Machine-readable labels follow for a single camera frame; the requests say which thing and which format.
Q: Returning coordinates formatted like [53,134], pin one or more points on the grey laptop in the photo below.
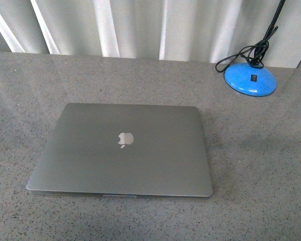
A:
[125,150]

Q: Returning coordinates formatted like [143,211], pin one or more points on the blue desk lamp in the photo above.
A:
[246,73]

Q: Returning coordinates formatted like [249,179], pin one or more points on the white curtain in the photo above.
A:
[166,30]

